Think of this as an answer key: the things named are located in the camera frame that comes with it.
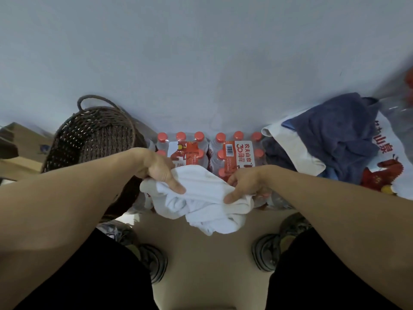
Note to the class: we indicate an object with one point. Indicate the person's right grey shoe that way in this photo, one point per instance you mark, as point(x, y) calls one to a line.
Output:
point(267, 251)

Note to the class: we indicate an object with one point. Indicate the dark brown wicker basket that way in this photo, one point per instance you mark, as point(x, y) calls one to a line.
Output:
point(93, 138)

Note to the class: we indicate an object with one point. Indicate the person's left grey shoe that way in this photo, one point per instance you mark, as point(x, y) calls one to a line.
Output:
point(151, 258)

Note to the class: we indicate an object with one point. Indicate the person's grey shoe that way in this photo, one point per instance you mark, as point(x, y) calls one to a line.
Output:
point(151, 258)
point(267, 251)

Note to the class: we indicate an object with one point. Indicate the dark blue towel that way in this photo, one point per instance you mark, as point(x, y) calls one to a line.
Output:
point(338, 135)

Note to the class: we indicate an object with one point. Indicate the person's left forearm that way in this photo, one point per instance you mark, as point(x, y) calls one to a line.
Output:
point(64, 206)

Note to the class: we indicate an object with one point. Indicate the person's right hand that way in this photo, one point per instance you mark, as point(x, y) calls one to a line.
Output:
point(251, 182)

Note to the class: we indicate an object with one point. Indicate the brown paper bag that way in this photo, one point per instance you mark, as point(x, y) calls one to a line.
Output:
point(22, 151)

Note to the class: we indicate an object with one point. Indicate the person's left hand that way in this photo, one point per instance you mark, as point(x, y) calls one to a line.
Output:
point(158, 167)

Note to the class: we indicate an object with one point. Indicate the cream towel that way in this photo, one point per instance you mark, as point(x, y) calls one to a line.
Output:
point(300, 151)

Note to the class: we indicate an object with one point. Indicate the white towel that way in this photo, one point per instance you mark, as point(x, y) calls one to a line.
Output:
point(200, 196)

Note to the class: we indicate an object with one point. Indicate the person's right forearm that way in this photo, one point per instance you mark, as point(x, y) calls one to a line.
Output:
point(348, 222)

